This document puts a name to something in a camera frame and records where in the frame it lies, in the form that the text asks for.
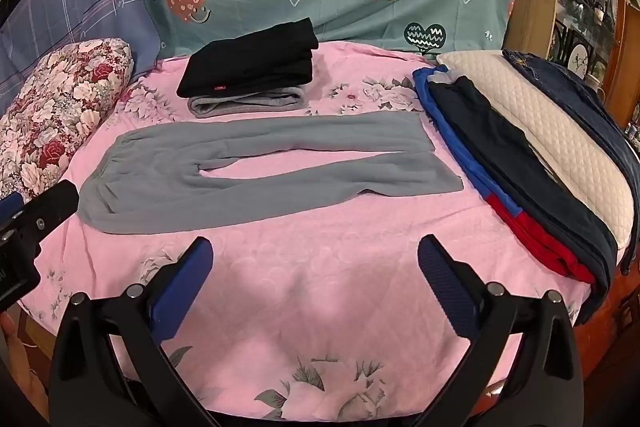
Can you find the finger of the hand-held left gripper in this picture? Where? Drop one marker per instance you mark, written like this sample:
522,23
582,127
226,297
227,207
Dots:
50,204

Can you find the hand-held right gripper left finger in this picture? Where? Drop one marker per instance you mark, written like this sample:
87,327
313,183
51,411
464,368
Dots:
184,279

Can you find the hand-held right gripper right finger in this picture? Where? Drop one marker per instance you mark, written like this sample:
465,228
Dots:
446,288

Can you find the light grey pants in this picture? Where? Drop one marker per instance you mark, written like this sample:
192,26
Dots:
280,167

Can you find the blue and red pants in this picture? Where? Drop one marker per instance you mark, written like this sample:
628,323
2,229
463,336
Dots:
480,177

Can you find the dark navy pants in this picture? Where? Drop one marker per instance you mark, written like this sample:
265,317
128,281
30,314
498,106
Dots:
520,172

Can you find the folded grey pants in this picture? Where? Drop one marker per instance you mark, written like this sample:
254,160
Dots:
245,103

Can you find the folded black pants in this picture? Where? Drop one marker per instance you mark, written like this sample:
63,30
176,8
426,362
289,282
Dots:
250,64

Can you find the pink floral bedsheet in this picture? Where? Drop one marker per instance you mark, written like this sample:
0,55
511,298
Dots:
280,267

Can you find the red floral bolster pillow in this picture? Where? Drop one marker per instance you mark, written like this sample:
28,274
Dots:
60,107

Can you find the stack of folded clothes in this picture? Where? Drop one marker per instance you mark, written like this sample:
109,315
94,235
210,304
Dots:
540,122

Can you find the blue plaid pillow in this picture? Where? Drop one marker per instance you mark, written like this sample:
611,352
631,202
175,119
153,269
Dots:
75,12

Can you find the blue denim jeans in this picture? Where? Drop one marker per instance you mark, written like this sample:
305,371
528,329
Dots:
580,112

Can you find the wooden display cabinet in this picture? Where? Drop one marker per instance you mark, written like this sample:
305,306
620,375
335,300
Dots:
575,7

